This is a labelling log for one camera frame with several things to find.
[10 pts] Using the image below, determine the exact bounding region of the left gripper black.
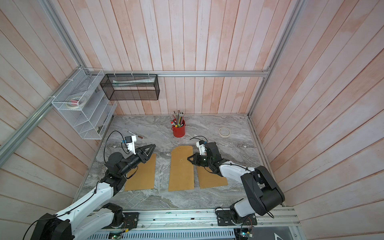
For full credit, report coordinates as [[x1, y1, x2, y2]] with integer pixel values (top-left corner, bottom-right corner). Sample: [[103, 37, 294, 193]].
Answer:
[[119, 143, 156, 176]]

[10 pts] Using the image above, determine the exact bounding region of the black mesh basket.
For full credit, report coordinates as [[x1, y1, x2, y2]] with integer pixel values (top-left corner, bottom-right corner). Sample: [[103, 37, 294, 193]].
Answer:
[[100, 73, 160, 101]]

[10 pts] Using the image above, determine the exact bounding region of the red pen holder cup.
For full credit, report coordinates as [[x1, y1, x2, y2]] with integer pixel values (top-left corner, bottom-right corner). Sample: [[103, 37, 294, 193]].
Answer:
[[171, 120, 186, 138]]

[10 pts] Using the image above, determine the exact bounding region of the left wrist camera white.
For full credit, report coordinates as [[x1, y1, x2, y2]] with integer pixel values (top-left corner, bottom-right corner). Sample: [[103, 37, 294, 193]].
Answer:
[[124, 135, 137, 155]]

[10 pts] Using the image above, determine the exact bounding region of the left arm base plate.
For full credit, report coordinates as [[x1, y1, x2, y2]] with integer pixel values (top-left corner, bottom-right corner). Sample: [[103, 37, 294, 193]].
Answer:
[[103, 212, 139, 230]]

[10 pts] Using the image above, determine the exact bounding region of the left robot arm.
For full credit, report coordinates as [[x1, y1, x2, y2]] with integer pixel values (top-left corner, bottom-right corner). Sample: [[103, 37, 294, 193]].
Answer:
[[30, 144, 156, 240]]

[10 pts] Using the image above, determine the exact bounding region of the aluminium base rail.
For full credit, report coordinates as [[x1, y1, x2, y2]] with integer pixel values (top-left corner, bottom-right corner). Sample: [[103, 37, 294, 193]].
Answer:
[[50, 208, 302, 233]]

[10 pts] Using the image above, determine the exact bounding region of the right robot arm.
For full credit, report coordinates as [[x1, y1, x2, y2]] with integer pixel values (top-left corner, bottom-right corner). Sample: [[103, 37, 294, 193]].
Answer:
[[187, 140, 285, 225]]

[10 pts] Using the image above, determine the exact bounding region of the brown file bag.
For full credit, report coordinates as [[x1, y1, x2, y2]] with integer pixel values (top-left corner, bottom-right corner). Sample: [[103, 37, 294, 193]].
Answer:
[[197, 167, 228, 189], [125, 154, 157, 191], [168, 146, 194, 192]]

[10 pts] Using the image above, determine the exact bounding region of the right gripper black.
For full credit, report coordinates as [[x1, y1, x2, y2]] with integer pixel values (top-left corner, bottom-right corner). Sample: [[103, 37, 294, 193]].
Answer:
[[187, 153, 214, 167]]

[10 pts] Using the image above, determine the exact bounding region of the white wire shelf rack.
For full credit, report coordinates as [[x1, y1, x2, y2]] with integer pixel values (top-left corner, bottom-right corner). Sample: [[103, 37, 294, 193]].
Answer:
[[52, 68, 117, 140]]

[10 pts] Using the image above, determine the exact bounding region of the masking tape roll on table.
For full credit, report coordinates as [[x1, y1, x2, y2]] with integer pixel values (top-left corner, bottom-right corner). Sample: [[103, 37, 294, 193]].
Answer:
[[218, 127, 231, 138]]

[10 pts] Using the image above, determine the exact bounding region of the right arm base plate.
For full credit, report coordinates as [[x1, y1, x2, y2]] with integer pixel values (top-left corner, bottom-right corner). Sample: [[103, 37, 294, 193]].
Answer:
[[215, 208, 258, 227]]

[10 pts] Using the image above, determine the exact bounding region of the tape roll in rack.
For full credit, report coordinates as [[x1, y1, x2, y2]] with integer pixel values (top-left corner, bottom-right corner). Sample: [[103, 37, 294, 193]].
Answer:
[[65, 96, 85, 110]]

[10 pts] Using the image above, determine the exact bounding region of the marker pen on table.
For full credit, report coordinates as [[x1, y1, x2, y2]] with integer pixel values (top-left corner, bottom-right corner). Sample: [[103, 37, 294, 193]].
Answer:
[[127, 131, 144, 140]]

